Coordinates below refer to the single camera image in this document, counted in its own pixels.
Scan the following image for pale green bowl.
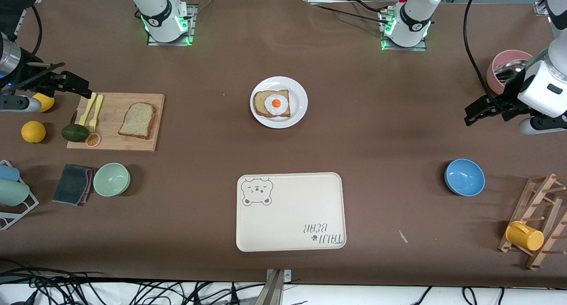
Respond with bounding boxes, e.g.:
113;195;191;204
93;163;131;197

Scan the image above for blue bowl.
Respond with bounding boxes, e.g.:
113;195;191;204
444;159;485;196

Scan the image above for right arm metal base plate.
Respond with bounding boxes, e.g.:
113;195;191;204
147;4;198;46

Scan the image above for white wire rack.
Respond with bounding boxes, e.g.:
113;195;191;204
0;160;39;231

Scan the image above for plain brown bread slice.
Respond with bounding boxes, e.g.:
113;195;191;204
118;102;157;140

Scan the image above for dark grey cloth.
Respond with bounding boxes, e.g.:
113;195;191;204
52;164;94;206

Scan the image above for yellow plastic knife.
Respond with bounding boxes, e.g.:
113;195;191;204
79;92;97;126

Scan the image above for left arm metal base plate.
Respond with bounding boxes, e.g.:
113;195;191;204
379;10;428;52

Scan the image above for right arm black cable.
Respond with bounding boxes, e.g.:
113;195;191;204
30;4;43;55

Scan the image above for whole orange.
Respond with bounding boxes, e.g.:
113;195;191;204
21;121;47;144

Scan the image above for grey metal strut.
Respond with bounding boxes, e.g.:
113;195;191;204
252;270;285;305

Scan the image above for cream bear print tray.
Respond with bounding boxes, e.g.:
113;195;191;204
236;172;347;252

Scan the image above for metal scoop spoon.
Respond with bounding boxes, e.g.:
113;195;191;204
494;59;530;82

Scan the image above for black cable on table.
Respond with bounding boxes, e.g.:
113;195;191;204
310;3;392;26

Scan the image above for fried egg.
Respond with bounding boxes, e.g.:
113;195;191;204
264;94;289;116

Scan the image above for wooden mug rack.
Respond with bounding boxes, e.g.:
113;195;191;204
497;173;567;270

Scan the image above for tangled black floor cables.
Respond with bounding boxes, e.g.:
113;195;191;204
0;260;266;305

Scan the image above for yellow plastic fork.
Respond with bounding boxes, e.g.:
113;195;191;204
89;95;104;133

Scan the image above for yellow mug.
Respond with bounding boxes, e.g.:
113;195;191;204
505;221;545;251

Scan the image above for pale green cup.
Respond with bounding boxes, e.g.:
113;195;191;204
0;179;31;207

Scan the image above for yellow lemon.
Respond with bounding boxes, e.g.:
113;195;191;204
32;93;55;113

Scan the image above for light blue cup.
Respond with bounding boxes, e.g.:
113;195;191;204
0;164;20;182

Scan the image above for white round plate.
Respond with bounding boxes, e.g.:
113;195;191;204
250;76;308;129

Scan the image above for green avocado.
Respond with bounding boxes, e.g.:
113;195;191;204
62;124;90;142

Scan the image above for pink bowl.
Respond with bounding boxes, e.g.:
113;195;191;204
486;50;534;95

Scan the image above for wooden cutting board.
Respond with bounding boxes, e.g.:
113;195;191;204
66;93;165;152

